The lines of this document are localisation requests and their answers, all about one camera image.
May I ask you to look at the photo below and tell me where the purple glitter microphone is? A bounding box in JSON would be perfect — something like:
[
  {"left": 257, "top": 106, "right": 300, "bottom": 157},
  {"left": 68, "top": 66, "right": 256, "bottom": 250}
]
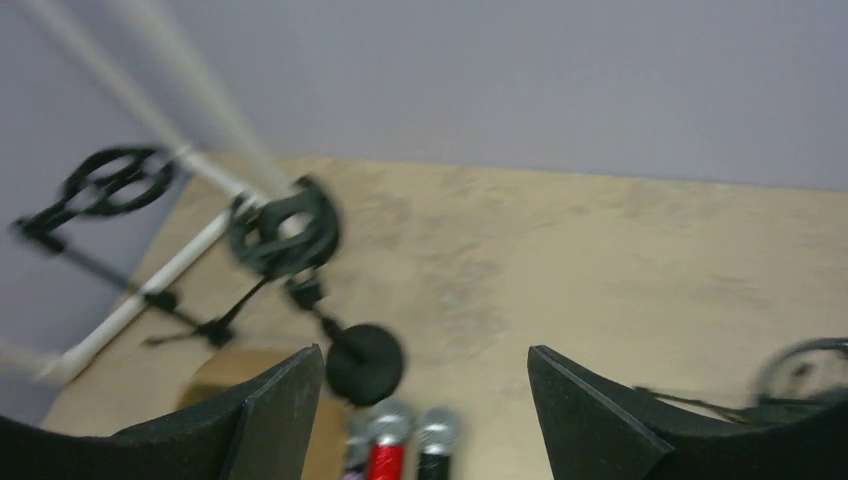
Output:
[{"left": 340, "top": 414, "right": 371, "bottom": 480}]

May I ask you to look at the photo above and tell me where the brown cardboard box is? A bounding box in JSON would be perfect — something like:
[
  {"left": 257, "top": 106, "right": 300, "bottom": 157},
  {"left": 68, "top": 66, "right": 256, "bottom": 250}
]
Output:
[{"left": 176, "top": 347, "right": 348, "bottom": 480}]

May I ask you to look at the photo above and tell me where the round base shock mount stand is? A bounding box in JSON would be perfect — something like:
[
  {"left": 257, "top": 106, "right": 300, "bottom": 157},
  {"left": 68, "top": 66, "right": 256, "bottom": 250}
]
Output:
[{"left": 227, "top": 175, "right": 405, "bottom": 407}]

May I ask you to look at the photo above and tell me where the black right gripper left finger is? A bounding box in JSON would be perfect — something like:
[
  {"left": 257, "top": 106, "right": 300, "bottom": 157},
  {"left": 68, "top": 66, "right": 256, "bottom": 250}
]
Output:
[{"left": 1, "top": 345, "right": 324, "bottom": 479}]

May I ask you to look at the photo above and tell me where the tripod shock mount stand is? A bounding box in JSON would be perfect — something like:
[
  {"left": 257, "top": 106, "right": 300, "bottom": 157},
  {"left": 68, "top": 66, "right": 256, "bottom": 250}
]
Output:
[
  {"left": 10, "top": 145, "right": 266, "bottom": 348},
  {"left": 634, "top": 337, "right": 847, "bottom": 426}
]

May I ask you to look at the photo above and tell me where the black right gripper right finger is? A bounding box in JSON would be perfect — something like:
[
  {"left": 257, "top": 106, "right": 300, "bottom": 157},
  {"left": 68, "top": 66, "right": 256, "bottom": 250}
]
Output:
[{"left": 527, "top": 345, "right": 847, "bottom": 479}]

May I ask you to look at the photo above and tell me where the black glitter microphone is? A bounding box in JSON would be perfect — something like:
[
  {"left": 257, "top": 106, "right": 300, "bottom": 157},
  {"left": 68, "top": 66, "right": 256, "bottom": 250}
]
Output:
[{"left": 416, "top": 407, "right": 461, "bottom": 480}]

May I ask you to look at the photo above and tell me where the white PVC pipe frame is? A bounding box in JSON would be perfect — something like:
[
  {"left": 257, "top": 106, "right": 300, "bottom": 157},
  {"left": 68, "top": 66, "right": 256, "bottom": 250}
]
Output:
[{"left": 1, "top": 1, "right": 296, "bottom": 385}]

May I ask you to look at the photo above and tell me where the red glitter microphone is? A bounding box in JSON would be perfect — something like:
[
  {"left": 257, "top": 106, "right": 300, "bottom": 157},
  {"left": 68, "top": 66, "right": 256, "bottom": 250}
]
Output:
[{"left": 365, "top": 398, "right": 415, "bottom": 480}]

